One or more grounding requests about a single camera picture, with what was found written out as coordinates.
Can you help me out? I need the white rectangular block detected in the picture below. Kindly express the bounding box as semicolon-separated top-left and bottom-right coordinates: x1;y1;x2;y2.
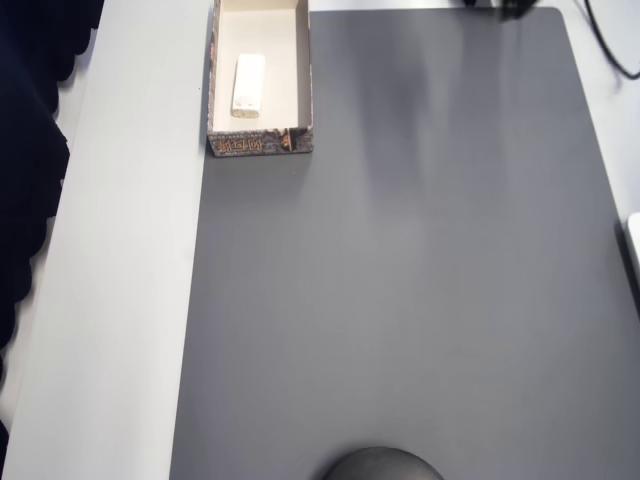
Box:
229;53;266;120

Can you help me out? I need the black camera cable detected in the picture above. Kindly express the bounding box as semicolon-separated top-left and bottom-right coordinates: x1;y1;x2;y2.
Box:
582;0;640;80

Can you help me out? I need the black round-base stand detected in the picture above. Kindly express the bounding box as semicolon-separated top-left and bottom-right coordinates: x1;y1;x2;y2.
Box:
319;446;446;480

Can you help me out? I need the dark blue curtain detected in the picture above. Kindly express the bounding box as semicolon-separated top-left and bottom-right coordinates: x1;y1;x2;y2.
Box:
0;0;96;451

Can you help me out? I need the grey desk mat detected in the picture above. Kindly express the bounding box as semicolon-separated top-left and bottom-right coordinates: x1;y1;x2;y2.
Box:
167;7;640;480

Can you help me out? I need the patterned open cardboard box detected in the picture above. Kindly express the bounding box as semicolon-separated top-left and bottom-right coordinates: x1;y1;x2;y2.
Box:
206;0;316;159

